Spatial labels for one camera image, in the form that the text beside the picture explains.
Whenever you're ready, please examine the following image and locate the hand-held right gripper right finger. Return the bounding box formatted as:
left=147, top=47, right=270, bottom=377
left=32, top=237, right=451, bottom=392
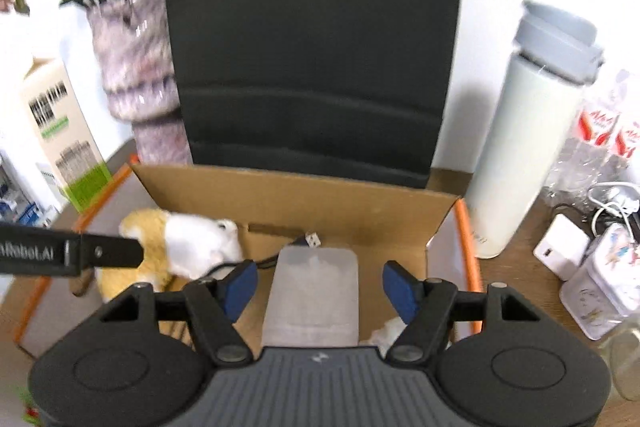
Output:
left=382, top=261, right=543, bottom=365

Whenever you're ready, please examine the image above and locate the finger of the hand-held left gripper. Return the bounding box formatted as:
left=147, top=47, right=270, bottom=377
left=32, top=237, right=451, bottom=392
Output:
left=80, top=233, right=144, bottom=269

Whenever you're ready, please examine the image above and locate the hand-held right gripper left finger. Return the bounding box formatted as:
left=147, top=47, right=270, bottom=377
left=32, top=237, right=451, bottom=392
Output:
left=100, top=259, right=259, bottom=365

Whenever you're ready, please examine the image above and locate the yellow white plush hamster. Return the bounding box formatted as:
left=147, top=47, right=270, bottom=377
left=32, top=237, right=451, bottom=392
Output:
left=97, top=208, right=246, bottom=303

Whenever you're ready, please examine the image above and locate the orange-edged cardboard box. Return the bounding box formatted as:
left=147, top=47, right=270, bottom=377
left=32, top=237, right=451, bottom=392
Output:
left=12, top=162, right=483, bottom=358

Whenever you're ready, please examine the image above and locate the white crumpled tissue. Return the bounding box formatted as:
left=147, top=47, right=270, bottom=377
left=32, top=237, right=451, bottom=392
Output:
left=372, top=317, right=407, bottom=358

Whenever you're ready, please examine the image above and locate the white plastic bag item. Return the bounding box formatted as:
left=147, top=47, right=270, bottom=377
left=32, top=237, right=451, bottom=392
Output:
left=262, top=247, right=361, bottom=349

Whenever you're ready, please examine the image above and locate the beige green milk carton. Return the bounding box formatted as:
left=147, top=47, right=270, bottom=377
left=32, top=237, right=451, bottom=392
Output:
left=20, top=57, right=113, bottom=214

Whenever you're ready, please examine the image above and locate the white charger adapter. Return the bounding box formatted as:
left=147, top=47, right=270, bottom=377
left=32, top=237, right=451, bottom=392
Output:
left=532, top=214, right=591, bottom=281

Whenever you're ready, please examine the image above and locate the pink marbled vase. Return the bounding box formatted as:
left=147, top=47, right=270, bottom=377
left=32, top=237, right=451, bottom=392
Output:
left=87, top=0, right=193, bottom=165

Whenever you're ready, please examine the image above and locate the white floral tin box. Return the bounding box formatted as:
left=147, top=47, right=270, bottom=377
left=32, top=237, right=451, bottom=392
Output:
left=560, top=224, right=640, bottom=341

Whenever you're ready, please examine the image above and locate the white thermos grey lid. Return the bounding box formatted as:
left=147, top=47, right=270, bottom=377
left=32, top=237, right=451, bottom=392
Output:
left=465, top=0, right=604, bottom=260

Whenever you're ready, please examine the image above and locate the clear glass jar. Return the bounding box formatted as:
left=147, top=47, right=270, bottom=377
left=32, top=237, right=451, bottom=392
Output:
left=600, top=322, right=640, bottom=401

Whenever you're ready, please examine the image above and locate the black chair backrest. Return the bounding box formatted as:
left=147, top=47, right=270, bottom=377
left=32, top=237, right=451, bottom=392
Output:
left=164, top=0, right=466, bottom=190

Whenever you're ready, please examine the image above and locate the clear bottle red label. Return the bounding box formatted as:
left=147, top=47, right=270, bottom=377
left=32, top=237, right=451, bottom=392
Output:
left=545, top=69, right=640, bottom=208

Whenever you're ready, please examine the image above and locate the white cable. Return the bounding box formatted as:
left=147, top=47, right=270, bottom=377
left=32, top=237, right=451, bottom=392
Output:
left=587, top=182, right=640, bottom=238

